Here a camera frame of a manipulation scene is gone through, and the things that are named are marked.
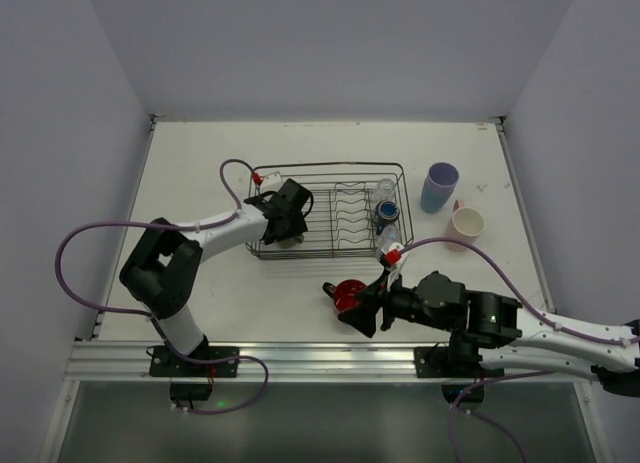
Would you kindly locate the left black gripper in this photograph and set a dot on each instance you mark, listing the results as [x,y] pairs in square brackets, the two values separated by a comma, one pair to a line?
[282,225]

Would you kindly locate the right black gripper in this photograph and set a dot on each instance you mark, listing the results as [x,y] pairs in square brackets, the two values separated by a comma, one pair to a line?
[379,301]

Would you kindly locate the red ceramic mug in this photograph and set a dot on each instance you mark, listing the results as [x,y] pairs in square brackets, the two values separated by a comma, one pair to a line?
[343,295]

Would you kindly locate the small beige mug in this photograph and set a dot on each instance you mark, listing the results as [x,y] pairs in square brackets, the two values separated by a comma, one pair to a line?
[291,242]

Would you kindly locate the pink faceted mug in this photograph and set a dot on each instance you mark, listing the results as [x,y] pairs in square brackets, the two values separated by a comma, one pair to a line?
[466,223]

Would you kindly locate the lilac plastic tumbler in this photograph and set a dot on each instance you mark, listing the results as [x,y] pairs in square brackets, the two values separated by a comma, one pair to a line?
[439,184]

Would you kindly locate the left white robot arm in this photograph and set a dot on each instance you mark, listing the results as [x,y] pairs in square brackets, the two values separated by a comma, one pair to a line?
[161,270]

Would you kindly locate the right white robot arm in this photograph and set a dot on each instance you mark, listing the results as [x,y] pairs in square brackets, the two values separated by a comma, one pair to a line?
[490,333]

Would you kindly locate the dark blue mug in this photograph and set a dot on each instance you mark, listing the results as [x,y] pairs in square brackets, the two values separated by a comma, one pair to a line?
[385,213]

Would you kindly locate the clear glass far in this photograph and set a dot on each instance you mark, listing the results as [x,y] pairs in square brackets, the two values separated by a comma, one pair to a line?
[385,190]

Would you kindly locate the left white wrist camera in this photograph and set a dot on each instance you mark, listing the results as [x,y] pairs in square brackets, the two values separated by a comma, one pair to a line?
[271,182]

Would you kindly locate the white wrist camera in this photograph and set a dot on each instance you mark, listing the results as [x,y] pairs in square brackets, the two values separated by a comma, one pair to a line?
[271,182]
[392,258]

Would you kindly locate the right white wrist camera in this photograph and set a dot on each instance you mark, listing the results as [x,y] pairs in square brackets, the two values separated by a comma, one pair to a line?
[392,258]

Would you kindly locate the grey wire dish rack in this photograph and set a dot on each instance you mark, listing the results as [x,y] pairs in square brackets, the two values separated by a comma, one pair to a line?
[340,223]

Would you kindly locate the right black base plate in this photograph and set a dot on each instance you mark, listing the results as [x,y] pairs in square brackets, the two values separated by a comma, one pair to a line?
[456,359]

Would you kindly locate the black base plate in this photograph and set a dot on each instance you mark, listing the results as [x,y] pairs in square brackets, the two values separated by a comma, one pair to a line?
[456,359]
[208,361]

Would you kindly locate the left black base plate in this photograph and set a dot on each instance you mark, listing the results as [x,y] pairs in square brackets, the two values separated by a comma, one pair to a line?
[208,361]

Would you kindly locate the aluminium mounting rail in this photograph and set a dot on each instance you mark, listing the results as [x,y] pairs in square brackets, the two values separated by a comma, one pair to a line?
[130,361]

